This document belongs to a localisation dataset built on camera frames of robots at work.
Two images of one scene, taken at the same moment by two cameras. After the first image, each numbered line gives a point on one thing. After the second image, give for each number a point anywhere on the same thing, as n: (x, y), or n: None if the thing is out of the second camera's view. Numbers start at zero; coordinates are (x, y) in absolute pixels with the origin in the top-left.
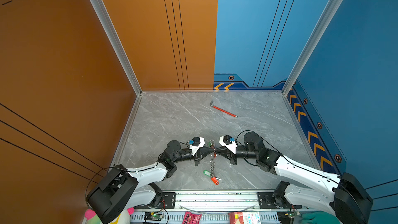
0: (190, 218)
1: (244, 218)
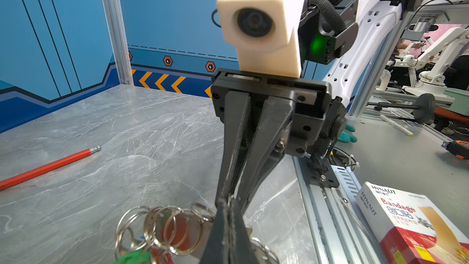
0: None
1: (411, 228)
